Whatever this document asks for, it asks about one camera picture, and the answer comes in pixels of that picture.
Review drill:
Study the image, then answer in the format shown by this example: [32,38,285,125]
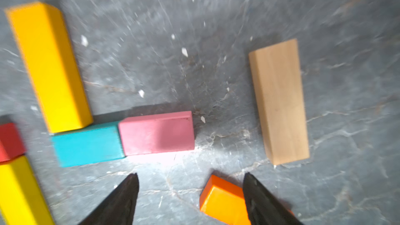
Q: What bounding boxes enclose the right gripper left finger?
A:
[80,174,140,225]

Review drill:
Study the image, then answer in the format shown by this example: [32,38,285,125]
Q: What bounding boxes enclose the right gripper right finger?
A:
[243,173,302,225]

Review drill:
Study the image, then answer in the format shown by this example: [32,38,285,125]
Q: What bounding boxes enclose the teal block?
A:
[52,121,125,167]

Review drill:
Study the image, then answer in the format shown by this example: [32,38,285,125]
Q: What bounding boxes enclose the pink block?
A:
[118,111,195,156]

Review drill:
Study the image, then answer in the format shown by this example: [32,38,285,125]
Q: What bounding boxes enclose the yellow block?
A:
[1,155,54,225]

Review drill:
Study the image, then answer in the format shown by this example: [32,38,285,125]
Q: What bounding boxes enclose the red block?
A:
[1,123,26,163]

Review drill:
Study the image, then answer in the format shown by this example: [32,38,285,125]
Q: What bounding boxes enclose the natural wood block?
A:
[249,39,310,165]

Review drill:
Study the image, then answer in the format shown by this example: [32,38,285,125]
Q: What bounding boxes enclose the amber orange block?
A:
[5,2,93,133]

